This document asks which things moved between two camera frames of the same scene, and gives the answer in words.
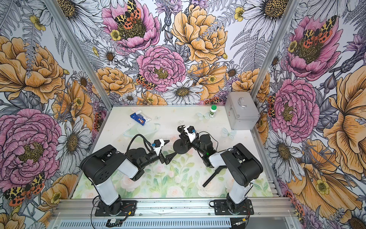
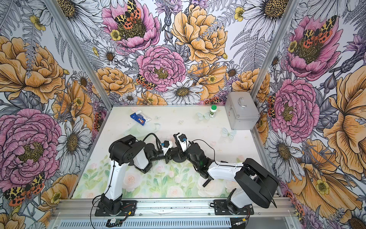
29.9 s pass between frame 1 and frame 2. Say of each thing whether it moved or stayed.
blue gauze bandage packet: stayed
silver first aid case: stayed
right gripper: moved
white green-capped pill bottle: stayed
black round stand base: moved
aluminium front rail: stayed
